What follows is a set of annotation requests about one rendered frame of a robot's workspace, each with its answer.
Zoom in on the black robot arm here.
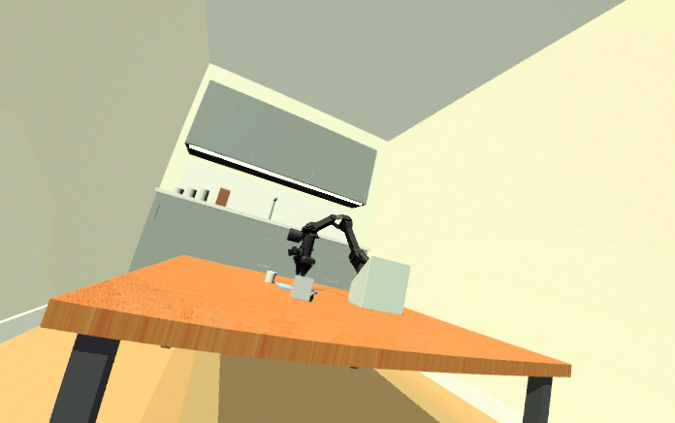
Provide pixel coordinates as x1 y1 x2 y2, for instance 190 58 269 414
287 214 370 274

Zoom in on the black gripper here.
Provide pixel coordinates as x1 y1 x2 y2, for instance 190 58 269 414
293 244 315 277

